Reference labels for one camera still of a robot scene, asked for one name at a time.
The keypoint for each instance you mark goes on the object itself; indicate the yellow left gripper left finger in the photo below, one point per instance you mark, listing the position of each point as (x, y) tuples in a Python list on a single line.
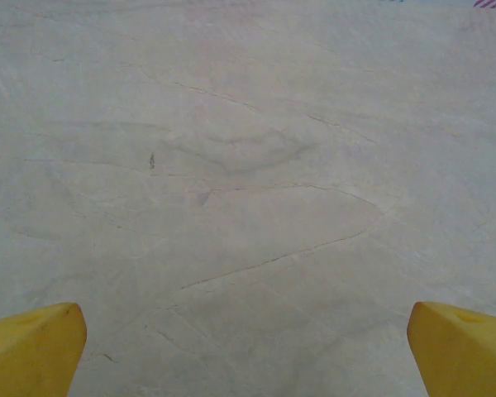
[(29, 355)]

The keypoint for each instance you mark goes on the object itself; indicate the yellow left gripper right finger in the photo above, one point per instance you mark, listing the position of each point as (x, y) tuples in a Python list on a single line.
[(463, 355)]

